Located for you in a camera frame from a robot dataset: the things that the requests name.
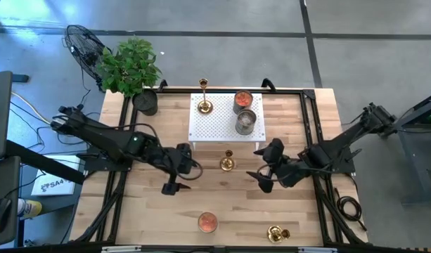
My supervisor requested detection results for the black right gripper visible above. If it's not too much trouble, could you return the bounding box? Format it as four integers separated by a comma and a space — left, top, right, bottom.
245, 138, 309, 195

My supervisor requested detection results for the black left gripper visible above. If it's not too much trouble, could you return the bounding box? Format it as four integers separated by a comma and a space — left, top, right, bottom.
154, 142, 197, 196

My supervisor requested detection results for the medium brass candlestick holder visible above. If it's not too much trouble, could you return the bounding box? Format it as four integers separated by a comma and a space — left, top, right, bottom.
219, 149, 236, 173

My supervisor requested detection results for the silver tin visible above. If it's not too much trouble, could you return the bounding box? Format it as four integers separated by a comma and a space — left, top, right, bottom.
234, 108, 257, 136

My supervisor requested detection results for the tall brass candlestick holder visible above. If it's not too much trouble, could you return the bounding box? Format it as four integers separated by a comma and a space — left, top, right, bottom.
196, 77, 214, 115

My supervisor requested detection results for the short brass candlestick holder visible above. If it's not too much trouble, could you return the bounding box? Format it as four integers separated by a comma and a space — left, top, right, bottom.
266, 224, 291, 244

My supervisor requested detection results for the white perforated metal shelf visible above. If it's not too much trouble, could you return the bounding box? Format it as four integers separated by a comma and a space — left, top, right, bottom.
188, 92, 267, 152

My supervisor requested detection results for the green plant in black pot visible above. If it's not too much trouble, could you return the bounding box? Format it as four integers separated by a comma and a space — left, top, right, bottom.
95, 37, 163, 117

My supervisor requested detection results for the white printed box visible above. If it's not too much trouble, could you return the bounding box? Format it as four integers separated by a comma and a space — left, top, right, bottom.
31, 154, 82, 197

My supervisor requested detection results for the black stand beam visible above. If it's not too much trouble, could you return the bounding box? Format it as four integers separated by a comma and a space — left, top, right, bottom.
4, 139, 86, 186

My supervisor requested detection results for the blue-grey metal stand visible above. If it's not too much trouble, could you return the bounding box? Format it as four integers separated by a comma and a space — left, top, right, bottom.
380, 89, 431, 207

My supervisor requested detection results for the yellow spray can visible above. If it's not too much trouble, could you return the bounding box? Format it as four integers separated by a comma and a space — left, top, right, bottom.
17, 197, 43, 219

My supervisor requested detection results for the black floor fan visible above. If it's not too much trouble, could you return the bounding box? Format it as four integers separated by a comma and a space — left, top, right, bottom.
62, 24, 108, 84

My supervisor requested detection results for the black desk mat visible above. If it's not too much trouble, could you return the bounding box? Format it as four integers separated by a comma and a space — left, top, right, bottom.
0, 156, 22, 247

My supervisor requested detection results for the black laptop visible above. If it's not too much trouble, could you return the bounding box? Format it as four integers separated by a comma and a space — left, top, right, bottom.
0, 70, 13, 161

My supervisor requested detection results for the black aluminium table frame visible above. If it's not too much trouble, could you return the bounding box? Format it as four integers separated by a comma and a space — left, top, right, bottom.
70, 77, 369, 249

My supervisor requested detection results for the coiled black cable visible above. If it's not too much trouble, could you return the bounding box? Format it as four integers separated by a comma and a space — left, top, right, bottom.
333, 188, 368, 232

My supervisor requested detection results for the silver aluminium bracket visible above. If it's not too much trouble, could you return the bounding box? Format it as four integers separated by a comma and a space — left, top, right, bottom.
297, 247, 338, 253
101, 245, 143, 253

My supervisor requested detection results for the black floor cable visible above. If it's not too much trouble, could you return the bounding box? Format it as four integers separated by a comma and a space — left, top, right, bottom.
9, 70, 102, 148

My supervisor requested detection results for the cream floor cable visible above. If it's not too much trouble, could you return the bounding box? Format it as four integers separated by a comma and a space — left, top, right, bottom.
11, 91, 56, 127

